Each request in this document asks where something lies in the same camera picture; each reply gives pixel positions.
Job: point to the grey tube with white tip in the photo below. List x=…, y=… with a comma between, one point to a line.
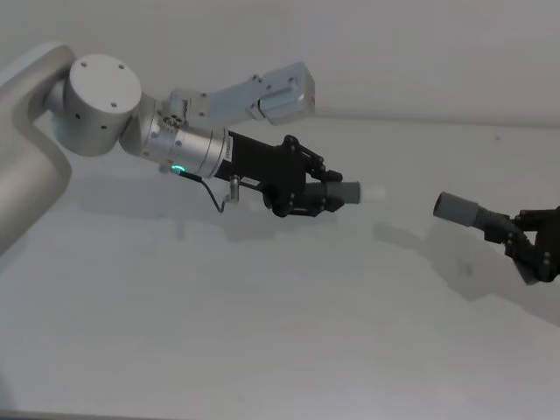
x=350, y=191

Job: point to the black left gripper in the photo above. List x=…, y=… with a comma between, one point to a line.
x=262, y=164

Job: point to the white table cloth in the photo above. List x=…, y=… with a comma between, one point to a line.
x=219, y=332

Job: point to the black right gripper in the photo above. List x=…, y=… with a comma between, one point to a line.
x=549, y=240

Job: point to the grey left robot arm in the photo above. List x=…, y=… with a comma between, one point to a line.
x=100, y=105

